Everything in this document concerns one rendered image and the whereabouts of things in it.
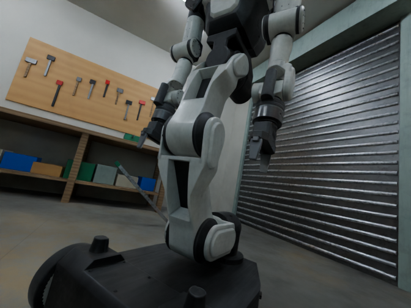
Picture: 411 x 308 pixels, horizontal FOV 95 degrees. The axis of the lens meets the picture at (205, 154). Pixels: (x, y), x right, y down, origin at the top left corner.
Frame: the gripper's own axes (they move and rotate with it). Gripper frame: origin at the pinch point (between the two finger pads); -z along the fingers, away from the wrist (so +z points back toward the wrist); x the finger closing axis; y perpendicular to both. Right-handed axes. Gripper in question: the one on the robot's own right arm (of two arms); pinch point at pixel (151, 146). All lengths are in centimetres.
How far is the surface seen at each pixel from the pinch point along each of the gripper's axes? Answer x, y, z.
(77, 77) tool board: -23, -247, 116
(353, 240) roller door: -183, 76, -5
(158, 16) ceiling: -47, -157, 228
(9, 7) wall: 65, -292, 163
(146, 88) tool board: -101, -206, 155
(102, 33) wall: -21, -244, 201
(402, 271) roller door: -168, 103, -19
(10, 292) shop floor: 12, -26, -59
